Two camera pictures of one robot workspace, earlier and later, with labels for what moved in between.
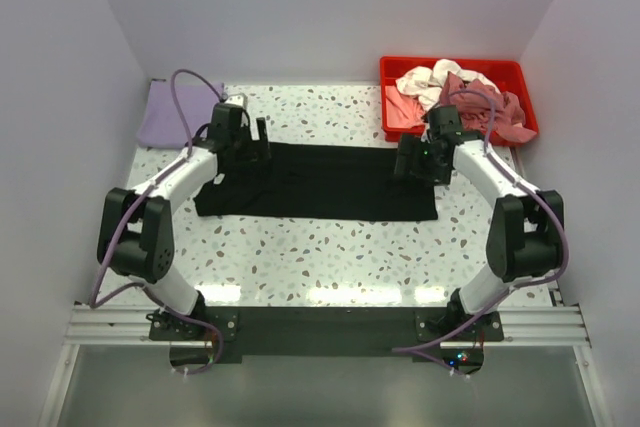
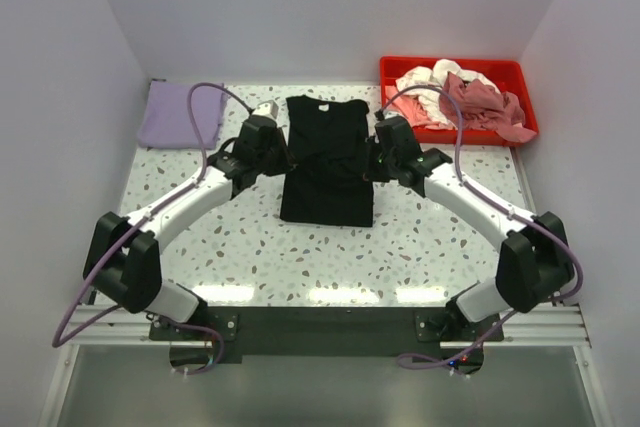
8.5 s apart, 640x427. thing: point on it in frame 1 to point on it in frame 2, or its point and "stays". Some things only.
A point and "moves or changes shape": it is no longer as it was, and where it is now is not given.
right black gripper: x=410 y=145 to x=373 y=146
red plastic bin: x=509 y=75 stays
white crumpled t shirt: x=426 y=83 stays
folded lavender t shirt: x=161 y=126 stays
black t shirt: x=334 y=180 moves or changes shape
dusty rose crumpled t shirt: x=475 y=109 stays
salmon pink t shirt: x=402 y=110 stays
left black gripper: x=254 y=148 to x=287 y=162
